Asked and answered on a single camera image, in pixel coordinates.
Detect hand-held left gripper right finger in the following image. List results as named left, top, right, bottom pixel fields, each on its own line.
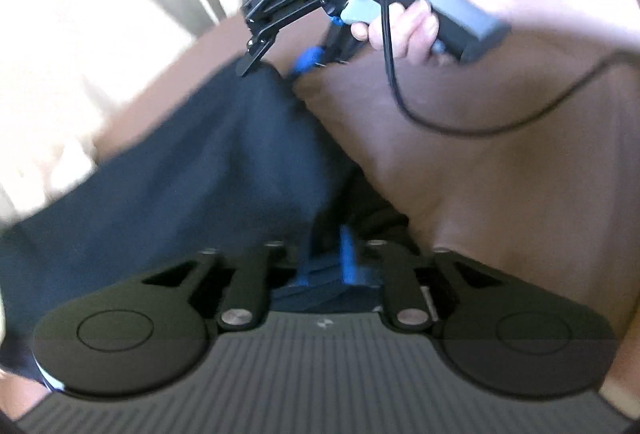
left=341, top=226, right=501, bottom=332

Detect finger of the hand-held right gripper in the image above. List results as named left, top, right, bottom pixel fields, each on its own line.
left=237, top=0, right=328, bottom=77
left=289, top=20, right=370, bottom=78

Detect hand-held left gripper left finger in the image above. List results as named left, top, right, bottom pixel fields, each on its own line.
left=142, top=241, right=287, bottom=332

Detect black sweatpants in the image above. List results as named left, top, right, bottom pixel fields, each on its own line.
left=0, top=64, right=421, bottom=380

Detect black cable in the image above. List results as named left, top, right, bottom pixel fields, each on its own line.
left=380, top=0, right=640, bottom=137

